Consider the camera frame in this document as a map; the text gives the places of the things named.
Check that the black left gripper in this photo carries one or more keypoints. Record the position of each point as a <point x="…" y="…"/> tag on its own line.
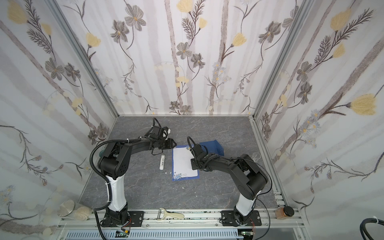
<point x="167" y="142"/>

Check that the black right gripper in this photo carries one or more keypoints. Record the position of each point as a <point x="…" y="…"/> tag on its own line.
<point x="197" y="153"/>

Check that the white letter paper blue border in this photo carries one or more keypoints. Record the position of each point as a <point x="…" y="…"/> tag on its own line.
<point x="182" y="167"/>

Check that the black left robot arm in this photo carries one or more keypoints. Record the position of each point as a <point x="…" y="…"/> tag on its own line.
<point x="112" y="167"/>

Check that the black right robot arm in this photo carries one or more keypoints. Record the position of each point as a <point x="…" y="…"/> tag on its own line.
<point x="247" y="176"/>

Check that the dark blue envelope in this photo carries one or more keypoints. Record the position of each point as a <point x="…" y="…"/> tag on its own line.
<point x="213" y="147"/>

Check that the white glue stick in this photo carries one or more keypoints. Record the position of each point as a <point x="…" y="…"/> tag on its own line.
<point x="162" y="162"/>

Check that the clear glass cup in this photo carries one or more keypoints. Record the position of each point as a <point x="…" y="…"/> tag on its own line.
<point x="256" y="156"/>

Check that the small jar black lid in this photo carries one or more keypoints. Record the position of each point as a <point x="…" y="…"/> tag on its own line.
<point x="284" y="212"/>

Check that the glass jar with metal lid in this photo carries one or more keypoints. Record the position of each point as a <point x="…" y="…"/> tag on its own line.
<point x="75" y="211"/>

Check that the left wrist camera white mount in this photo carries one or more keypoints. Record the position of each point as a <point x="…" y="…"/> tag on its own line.
<point x="159" y="133"/>

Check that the cream handled peeler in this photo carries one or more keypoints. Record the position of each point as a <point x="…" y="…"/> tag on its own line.
<point x="164" y="214"/>

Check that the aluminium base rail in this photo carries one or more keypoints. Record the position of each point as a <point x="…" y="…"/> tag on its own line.
<point x="208" y="225"/>

